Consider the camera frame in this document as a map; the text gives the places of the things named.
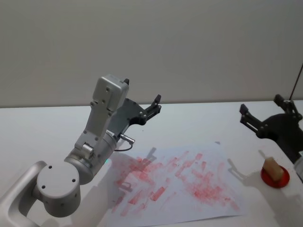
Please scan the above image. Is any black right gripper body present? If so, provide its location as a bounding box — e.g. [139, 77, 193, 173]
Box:
[257, 113, 303, 164]

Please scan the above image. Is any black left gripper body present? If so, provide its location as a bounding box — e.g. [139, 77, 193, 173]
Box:
[107, 97, 147, 137]

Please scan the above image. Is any thin dark rod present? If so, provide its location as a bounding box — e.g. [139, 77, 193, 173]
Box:
[289, 61, 303, 101]

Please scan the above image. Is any beige block stamp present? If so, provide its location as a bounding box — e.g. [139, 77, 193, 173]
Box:
[263, 157, 284, 182]

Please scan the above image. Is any round red ink pad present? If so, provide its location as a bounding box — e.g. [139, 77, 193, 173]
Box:
[260, 165, 291, 189]

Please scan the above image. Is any white table cloth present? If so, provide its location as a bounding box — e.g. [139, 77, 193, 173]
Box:
[0, 99, 303, 227]

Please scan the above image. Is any white paper with red marks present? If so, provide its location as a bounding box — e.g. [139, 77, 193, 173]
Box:
[104, 140, 246, 227]

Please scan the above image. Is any thin dark cable silver plug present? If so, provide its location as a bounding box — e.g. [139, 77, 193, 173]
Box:
[113, 133, 136, 152]

